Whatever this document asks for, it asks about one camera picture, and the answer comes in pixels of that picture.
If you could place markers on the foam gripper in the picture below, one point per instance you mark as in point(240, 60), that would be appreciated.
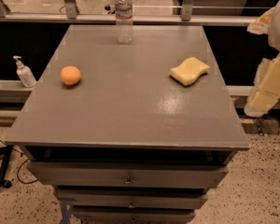
point(266, 90)

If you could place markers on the yellow green-backed sponge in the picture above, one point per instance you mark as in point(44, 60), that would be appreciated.
point(189, 71)

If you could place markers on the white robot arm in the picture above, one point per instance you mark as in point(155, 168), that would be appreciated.
point(268, 24)

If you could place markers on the grey drawer cabinet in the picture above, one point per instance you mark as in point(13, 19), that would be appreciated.
point(126, 108)

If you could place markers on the clear plastic water bottle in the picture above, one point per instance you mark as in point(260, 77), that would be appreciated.
point(124, 20)

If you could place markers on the orange fruit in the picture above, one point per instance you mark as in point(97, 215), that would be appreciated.
point(70, 75)

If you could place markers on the bottom grey drawer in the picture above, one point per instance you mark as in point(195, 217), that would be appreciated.
point(133, 215)

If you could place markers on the grey drawer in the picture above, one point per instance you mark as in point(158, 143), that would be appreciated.
point(133, 215)
point(131, 198)
point(127, 175)

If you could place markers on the middle grey drawer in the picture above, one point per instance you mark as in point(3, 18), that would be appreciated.
point(131, 198)

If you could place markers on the top grey drawer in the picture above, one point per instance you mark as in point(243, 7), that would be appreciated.
point(127, 175)

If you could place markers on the white pump dispenser bottle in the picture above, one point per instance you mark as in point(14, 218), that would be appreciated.
point(24, 73)

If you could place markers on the black stand leg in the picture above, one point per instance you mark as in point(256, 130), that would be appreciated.
point(5, 152)

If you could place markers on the metal railing frame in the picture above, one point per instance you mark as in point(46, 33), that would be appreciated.
point(194, 12)

